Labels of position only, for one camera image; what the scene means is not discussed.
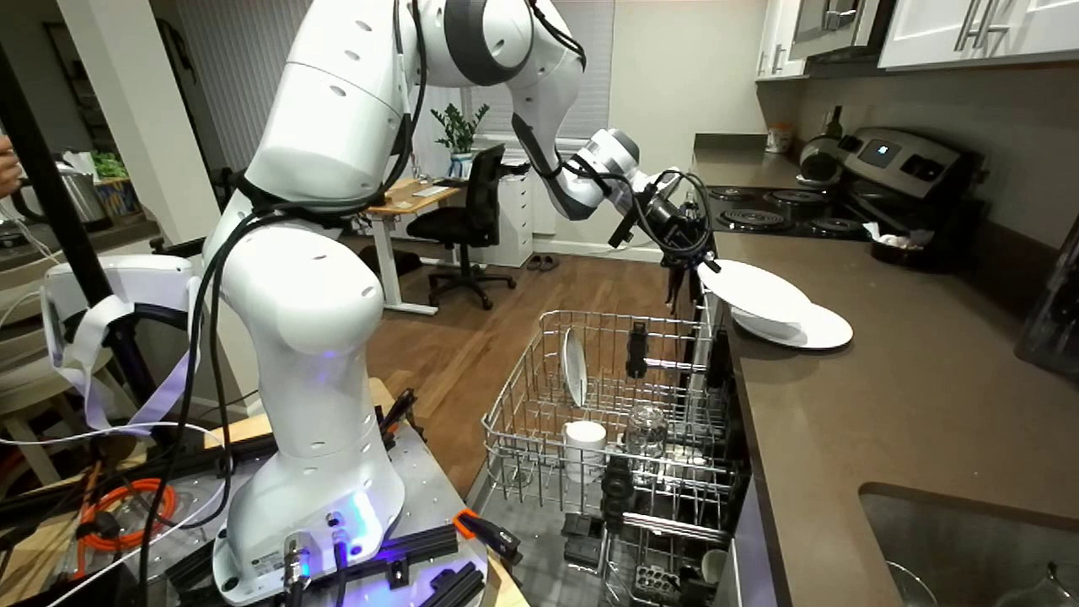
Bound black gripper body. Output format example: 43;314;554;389
641;166;722;261

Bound steel dishwasher door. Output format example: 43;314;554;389
465;475;756;607

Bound black steel stove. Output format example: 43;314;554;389
702;124;991;277

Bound clear drinking glass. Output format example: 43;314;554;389
627;399;691;456

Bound black kettle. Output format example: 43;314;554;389
793;106;852;190

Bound white mug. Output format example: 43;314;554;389
559;420;610;516

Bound black dish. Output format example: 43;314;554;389
858;215;962;277

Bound white upper cabinet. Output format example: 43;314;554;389
874;0;1079;75
753;0;810;80

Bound black office chair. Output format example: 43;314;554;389
400;141;523;314

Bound green potted plant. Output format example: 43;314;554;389
430;99;496;184

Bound steel microwave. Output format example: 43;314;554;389
785;0;900;61

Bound wooden desk white legs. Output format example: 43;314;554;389
362;177;473;321

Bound black coffee maker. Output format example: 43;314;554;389
1011;213;1079;386

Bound clear glass in sink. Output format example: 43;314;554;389
882;556;943;607
991;562;1079;607

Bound black clamp tool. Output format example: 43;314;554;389
382;525;490;607

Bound steel kitchen sink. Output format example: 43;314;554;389
857;478;1079;607

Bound black pole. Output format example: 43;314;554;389
0;43;160;411

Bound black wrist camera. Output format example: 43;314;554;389
602;207;641;252

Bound wire dishwasher rack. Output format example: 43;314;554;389
480;304;756;548

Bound orange handled clamp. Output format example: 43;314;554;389
453;502;527;571

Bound white chair with strap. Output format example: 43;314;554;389
36;252;203;447

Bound orange ring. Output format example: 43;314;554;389
73;475;185;556

